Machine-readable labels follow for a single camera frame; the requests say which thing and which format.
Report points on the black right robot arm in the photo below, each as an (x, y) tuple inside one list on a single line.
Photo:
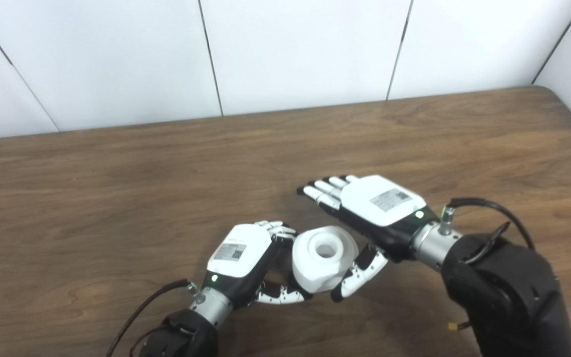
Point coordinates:
[(508, 297)]

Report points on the round white plastic piece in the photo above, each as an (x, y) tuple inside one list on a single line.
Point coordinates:
[(315, 272)]

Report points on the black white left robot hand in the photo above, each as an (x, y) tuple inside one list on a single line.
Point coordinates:
[(238, 253)]

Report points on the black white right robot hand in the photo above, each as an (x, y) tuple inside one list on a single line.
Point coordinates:
[(379, 203)]

